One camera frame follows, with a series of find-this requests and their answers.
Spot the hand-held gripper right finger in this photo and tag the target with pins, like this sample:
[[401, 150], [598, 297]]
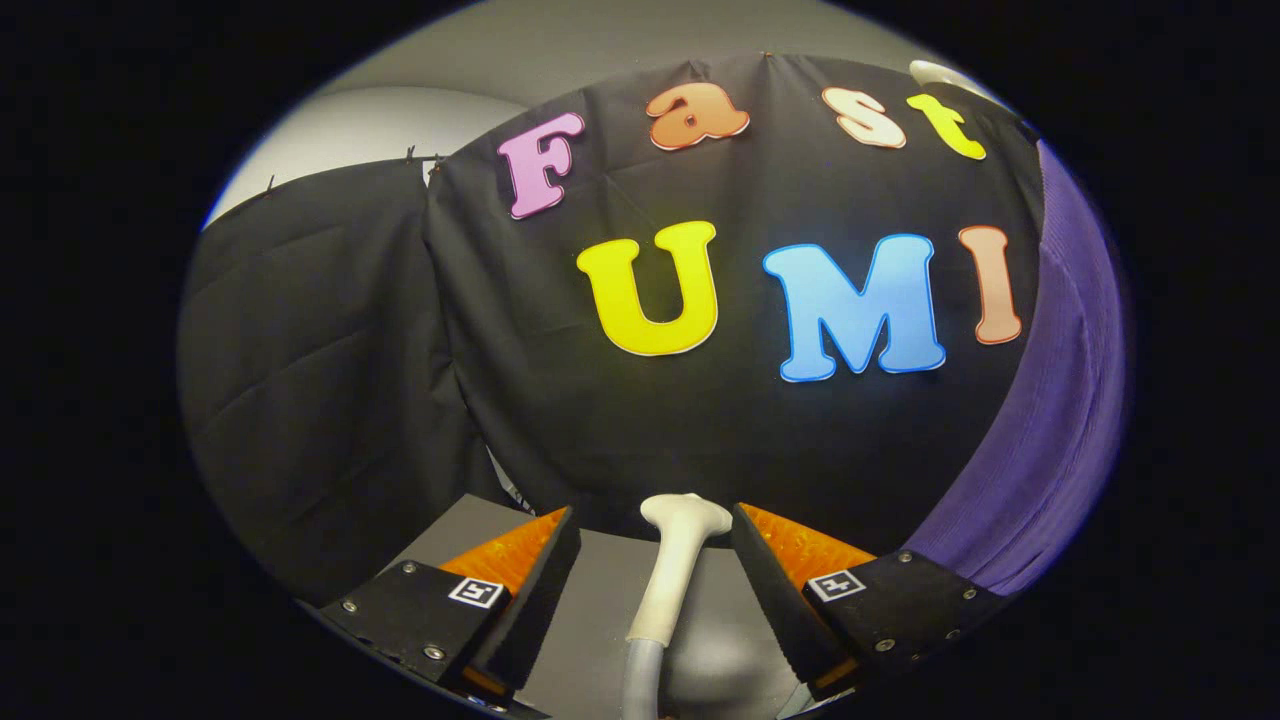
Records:
[[775, 600]]

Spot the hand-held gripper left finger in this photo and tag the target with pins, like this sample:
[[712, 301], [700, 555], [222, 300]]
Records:
[[535, 600]]

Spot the cream garment steamer head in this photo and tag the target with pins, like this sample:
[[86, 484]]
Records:
[[672, 570]]

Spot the cream steamer hanger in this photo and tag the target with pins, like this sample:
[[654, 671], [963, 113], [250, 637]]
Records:
[[935, 72]]

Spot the grey cabinet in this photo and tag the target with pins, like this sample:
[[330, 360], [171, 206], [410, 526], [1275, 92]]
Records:
[[600, 620]]

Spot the black backdrop cloth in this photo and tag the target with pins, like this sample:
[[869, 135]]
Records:
[[560, 420]]

